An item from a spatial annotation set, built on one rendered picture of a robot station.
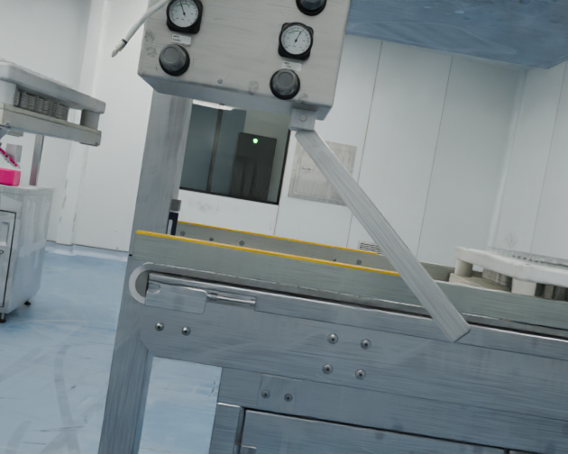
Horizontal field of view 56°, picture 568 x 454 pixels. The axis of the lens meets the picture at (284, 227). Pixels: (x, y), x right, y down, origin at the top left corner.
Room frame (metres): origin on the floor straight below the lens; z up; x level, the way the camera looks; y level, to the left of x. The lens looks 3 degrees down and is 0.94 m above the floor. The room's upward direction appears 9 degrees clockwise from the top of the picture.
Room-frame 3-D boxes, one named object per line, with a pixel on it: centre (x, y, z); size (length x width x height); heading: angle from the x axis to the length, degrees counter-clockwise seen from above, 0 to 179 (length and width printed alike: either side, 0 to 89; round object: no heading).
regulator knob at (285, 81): (0.59, 0.02, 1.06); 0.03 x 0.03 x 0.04; 1
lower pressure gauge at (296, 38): (0.59, 0.02, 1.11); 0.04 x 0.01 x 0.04; 91
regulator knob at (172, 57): (0.59, 0.15, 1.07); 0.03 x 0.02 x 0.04; 91
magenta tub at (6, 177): (2.97, 1.58, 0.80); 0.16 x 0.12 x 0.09; 99
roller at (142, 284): (0.77, 0.15, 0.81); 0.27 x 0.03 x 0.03; 1
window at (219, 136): (5.89, 0.78, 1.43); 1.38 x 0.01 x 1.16; 99
